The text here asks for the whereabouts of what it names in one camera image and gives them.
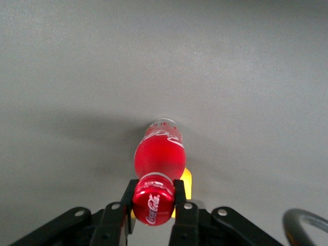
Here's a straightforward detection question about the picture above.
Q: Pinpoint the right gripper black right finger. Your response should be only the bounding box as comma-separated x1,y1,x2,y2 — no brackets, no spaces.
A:
170,179,201,246

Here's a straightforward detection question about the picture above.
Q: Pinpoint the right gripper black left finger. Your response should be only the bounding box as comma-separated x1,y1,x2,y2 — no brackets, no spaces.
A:
91,179,140,246

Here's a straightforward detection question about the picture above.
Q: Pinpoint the red coke bottle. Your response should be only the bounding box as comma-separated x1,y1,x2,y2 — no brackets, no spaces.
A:
132,117,187,226

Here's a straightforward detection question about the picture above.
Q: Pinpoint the yellow toy lemon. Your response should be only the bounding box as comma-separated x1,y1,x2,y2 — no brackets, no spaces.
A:
130,168,193,227

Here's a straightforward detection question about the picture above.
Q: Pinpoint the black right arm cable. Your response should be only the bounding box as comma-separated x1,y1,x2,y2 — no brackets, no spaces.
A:
281,209,328,246

